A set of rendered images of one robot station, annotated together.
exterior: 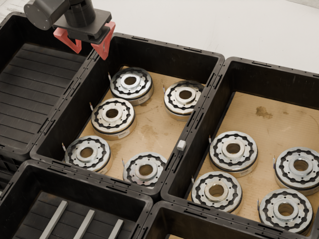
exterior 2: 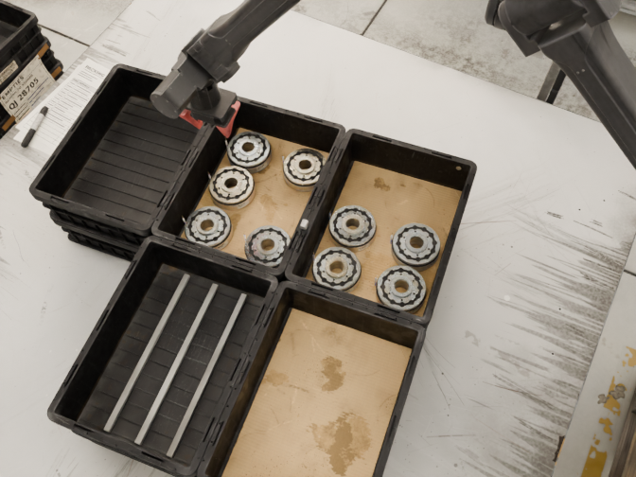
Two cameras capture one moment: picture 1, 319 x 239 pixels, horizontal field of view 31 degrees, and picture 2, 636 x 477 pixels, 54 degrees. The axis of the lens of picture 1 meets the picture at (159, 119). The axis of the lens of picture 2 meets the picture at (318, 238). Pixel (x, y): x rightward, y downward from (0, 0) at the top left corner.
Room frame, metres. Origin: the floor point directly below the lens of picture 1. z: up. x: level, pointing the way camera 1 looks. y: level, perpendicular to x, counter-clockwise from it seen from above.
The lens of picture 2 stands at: (0.07, 0.04, 2.05)
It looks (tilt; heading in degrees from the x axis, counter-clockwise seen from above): 62 degrees down; 351
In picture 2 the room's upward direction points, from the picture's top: 4 degrees counter-clockwise
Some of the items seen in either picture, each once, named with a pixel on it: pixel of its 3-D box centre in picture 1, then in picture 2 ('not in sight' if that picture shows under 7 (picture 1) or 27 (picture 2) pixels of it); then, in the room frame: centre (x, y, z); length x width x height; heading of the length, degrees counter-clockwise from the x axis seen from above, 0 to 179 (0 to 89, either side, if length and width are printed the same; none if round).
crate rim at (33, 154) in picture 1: (132, 106); (253, 180); (0.84, 0.05, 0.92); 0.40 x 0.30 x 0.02; 147
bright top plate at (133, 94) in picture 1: (130, 82); (248, 149); (0.97, 0.05, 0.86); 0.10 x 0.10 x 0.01
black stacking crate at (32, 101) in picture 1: (25, 92); (138, 156); (1.00, 0.31, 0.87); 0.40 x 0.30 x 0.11; 147
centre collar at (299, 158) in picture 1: (300, 165); (416, 242); (0.64, -0.26, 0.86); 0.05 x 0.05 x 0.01
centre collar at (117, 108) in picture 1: (112, 114); (231, 183); (0.88, 0.10, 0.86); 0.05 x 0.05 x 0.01
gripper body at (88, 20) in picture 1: (78, 10); (203, 91); (0.88, 0.11, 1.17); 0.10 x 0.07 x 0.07; 56
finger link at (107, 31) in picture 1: (95, 39); (219, 118); (0.87, 0.09, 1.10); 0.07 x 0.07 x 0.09; 56
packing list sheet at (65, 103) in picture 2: not in sight; (78, 108); (1.34, 0.50, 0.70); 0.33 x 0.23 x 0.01; 139
